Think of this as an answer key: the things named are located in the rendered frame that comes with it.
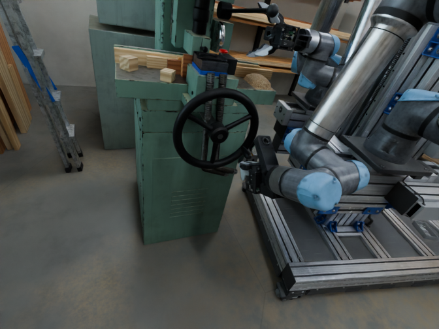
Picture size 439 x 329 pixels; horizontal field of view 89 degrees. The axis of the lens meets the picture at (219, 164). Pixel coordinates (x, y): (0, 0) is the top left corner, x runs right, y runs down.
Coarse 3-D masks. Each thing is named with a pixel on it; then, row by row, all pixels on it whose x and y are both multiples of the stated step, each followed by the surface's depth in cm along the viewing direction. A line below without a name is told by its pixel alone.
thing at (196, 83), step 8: (192, 72) 72; (192, 80) 72; (200, 80) 68; (216, 80) 70; (232, 80) 72; (192, 88) 73; (200, 88) 70; (232, 88) 73; (192, 96) 73; (224, 104) 76; (232, 104) 77
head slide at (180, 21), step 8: (176, 0) 83; (184, 0) 83; (192, 0) 84; (176, 8) 84; (184, 8) 84; (192, 8) 85; (176, 16) 85; (184, 16) 86; (192, 16) 87; (176, 24) 87; (184, 24) 88; (192, 24) 88; (208, 24) 90; (176, 32) 88; (208, 32) 92; (176, 40) 90
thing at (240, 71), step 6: (150, 60) 83; (156, 60) 83; (162, 60) 84; (150, 66) 84; (156, 66) 85; (162, 66) 85; (240, 66) 98; (240, 72) 98; (246, 72) 98; (252, 72) 99; (258, 72) 100; (264, 72) 101; (270, 72) 102; (270, 78) 104
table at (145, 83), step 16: (128, 80) 70; (144, 80) 72; (160, 80) 75; (176, 80) 78; (240, 80) 94; (128, 96) 73; (144, 96) 75; (160, 96) 76; (176, 96) 78; (256, 96) 89; (272, 96) 92; (224, 112) 78
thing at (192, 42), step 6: (186, 30) 87; (186, 36) 87; (192, 36) 80; (198, 36) 80; (204, 36) 83; (186, 42) 87; (192, 42) 80; (198, 42) 81; (204, 42) 82; (210, 42) 82; (186, 48) 88; (192, 48) 81; (198, 48) 82; (192, 54) 83
